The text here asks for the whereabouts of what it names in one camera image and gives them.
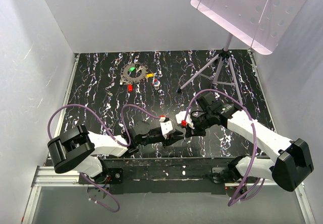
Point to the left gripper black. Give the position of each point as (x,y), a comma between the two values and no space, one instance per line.
(172,137)

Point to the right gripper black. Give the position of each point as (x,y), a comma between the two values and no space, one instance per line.
(190,132)

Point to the metal key organizer disc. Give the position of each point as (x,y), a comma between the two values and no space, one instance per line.
(128,78)

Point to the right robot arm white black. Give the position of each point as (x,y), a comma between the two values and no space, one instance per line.
(289,162)

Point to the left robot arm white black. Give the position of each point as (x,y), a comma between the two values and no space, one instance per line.
(78,149)

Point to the red key tag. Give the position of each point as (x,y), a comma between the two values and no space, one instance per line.
(130,87)

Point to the purple music stand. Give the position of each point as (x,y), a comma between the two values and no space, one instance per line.
(277,30)

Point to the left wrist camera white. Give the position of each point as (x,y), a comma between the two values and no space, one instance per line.
(167,128)

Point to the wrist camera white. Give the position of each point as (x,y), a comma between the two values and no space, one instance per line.
(183,119)
(167,128)

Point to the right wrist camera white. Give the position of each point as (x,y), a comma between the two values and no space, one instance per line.
(183,119)

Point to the ice cream keychain toy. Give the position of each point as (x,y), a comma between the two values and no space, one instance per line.
(156,84)

